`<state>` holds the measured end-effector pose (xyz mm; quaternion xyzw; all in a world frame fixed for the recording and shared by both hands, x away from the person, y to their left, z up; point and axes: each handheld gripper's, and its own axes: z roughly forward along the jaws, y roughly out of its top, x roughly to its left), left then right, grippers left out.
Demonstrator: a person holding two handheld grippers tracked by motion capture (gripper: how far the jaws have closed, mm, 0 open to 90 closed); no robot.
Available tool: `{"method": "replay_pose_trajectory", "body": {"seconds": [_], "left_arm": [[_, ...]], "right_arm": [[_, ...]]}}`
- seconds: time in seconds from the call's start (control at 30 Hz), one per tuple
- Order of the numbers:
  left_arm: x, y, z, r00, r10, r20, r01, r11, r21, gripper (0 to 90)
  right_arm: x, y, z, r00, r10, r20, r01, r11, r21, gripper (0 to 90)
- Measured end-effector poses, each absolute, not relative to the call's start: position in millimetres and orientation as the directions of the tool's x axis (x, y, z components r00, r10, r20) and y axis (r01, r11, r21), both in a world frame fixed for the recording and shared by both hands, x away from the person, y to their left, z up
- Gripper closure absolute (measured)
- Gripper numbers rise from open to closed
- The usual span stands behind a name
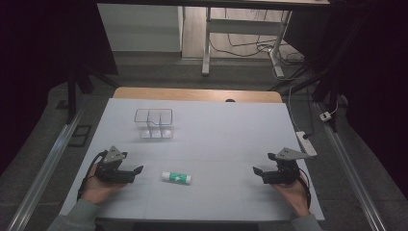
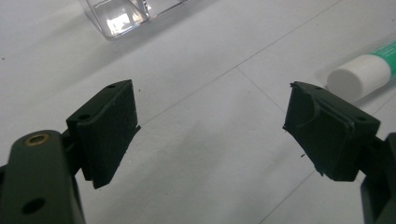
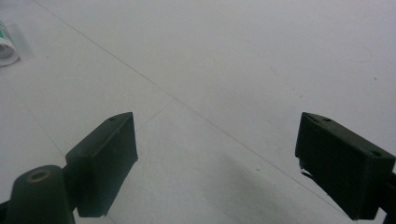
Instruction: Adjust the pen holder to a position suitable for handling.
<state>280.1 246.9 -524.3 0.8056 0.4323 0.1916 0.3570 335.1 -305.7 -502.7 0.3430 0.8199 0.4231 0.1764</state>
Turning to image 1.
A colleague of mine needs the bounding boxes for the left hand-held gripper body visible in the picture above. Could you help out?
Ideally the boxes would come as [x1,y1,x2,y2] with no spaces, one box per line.
[94,145,136,185]

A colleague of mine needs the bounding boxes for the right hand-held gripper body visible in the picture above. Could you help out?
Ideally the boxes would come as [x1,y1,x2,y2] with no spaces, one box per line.
[262,146,313,186]

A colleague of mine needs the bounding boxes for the person's right hand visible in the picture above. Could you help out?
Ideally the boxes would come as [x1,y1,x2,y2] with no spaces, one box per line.
[271,172,312,218]

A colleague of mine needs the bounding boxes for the person's left hand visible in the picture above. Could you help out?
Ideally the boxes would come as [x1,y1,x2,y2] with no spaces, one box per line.
[82,163,128,207]

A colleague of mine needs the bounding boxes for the white power strip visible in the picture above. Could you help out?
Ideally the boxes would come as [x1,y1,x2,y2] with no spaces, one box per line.
[294,130,319,158]

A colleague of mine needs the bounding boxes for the white and green glue stick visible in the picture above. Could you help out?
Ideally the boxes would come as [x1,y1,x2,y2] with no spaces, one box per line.
[161,170,192,186]

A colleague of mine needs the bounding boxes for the clear plastic compartment box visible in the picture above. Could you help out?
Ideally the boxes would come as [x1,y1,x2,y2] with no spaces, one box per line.
[134,108,175,140]

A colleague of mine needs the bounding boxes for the white table cover sheet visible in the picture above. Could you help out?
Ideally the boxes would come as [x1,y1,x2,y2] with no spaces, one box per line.
[59,97,325,222]

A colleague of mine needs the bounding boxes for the black stand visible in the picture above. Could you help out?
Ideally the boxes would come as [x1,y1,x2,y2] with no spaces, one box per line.
[268,13,370,133]
[65,62,121,125]

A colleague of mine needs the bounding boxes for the white cabinet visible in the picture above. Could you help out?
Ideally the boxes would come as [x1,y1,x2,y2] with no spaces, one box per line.
[96,3,185,53]

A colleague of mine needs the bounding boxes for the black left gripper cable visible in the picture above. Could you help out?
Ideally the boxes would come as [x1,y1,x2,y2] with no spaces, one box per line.
[76,149,110,202]

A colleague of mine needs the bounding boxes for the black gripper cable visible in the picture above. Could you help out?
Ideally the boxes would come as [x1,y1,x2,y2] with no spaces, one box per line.
[296,168,313,210]
[76,149,110,202]

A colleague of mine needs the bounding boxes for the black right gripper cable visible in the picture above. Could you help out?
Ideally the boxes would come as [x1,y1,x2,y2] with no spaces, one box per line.
[296,168,313,210]

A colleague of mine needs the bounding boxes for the black floor socket frame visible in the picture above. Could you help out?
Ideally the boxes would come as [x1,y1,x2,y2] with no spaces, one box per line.
[67,124,93,148]

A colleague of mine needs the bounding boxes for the aluminium floor rail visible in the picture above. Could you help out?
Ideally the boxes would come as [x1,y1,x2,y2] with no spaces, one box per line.
[5,105,85,231]
[316,101,388,231]

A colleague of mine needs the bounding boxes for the black floor cables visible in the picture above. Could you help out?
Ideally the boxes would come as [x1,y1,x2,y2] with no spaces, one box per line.
[209,8,306,66]

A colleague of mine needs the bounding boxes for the white desk frame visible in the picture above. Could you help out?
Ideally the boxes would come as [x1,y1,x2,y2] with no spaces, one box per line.
[201,5,293,79]

